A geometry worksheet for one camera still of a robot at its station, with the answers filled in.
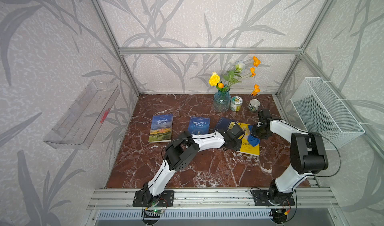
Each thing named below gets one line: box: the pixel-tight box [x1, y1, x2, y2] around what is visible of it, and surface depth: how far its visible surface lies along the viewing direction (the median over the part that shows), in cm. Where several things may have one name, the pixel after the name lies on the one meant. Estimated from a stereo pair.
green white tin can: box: [230, 95, 243, 112], surface depth 109 cm
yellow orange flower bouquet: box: [208, 56, 262, 96], surface depth 95 cm
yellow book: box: [237, 122, 260, 156], surface depth 93 cm
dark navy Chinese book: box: [214, 117, 237, 131], surface depth 104 cm
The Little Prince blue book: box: [188, 116, 211, 135], surface depth 104 cm
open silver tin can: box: [248, 98, 261, 113], surface depth 110 cm
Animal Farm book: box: [148, 113, 173, 143], surface depth 101 cm
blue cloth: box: [247, 125, 261, 147], surface depth 92 cm
